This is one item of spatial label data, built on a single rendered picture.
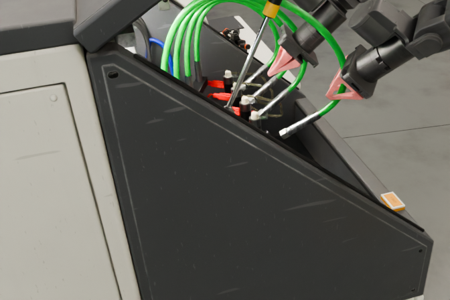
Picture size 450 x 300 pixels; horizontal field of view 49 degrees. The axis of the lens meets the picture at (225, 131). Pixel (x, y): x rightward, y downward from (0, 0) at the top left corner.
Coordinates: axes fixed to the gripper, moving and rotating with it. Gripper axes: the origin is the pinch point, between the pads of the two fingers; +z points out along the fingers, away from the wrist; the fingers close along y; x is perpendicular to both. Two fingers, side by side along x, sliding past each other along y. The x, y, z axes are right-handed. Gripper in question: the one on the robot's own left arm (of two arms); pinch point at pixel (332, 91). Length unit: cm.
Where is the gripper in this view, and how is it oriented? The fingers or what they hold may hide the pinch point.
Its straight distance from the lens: 104.0
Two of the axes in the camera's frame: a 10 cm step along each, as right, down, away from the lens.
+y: -4.0, 6.7, -6.3
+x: 7.5, 6.3, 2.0
